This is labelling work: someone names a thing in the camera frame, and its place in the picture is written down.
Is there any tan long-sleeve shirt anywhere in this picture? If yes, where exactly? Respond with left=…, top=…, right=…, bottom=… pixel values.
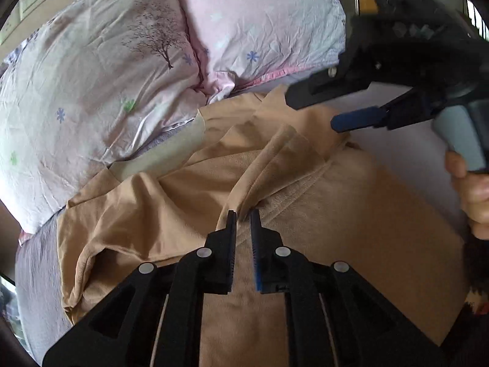
left=56, top=83, right=470, bottom=367

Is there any person's right hand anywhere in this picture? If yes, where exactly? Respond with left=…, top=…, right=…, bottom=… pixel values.
left=445, top=151, right=489, bottom=240

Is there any purple bed sheet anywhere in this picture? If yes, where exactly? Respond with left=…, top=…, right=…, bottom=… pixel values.
left=16, top=86, right=468, bottom=366

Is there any pink floral pillow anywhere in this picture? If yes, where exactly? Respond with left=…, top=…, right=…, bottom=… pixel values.
left=179, top=0, right=346, bottom=102

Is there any dark patterned sleeve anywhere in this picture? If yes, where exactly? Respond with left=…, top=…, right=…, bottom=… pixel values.
left=441, top=235, right=488, bottom=366

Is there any large white floral pillow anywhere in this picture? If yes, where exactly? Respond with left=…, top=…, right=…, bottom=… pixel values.
left=1, top=0, right=206, bottom=234

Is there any window with dark frame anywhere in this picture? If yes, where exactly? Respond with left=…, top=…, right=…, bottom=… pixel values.
left=1, top=276, right=30, bottom=353

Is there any beige wall switch panel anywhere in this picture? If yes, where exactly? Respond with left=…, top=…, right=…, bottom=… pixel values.
left=1, top=0, right=45, bottom=44

